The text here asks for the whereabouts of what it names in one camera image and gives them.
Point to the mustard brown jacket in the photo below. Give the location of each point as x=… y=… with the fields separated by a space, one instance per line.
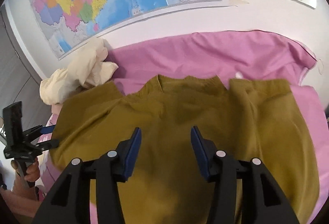
x=192 y=141

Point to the cream crumpled cloth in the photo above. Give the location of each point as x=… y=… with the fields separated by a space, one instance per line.
x=87 y=69

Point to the person left hand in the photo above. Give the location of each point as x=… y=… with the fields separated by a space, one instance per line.
x=32 y=173

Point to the pink daisy bed sheet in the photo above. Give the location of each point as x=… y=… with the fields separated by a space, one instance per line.
x=254 y=55

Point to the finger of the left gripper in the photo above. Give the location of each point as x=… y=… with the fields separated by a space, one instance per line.
x=41 y=129
x=46 y=145

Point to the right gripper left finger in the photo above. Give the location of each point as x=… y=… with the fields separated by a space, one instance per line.
x=68 y=201

